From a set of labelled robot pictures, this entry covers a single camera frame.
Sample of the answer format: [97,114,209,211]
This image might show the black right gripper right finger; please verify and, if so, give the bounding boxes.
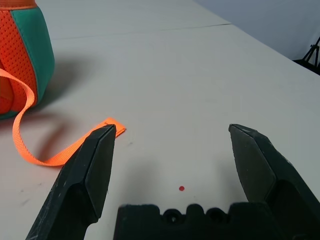
[228,123,320,240]

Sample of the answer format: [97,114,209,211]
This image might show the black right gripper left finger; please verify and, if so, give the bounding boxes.
[24,124,116,240]

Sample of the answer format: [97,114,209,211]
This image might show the teal and orange backpack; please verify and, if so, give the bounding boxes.
[0,0,127,167]

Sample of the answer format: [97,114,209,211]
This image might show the black tripod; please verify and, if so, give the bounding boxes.
[292,36,320,76]

